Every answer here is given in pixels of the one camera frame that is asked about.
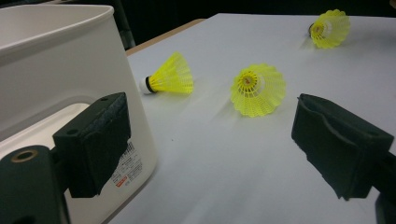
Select yellow shuttlecock white cork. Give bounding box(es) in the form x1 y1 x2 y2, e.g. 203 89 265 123
138 51 194 95

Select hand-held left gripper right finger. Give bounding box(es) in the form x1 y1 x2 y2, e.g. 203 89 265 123
290 93 395 202

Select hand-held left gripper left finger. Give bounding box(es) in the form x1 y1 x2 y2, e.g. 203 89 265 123
51 91 132 200

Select white plastic storage bin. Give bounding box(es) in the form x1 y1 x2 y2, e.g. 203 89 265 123
0 3 158 224

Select wooden table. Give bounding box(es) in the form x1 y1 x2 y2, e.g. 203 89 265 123
125 18 206 57

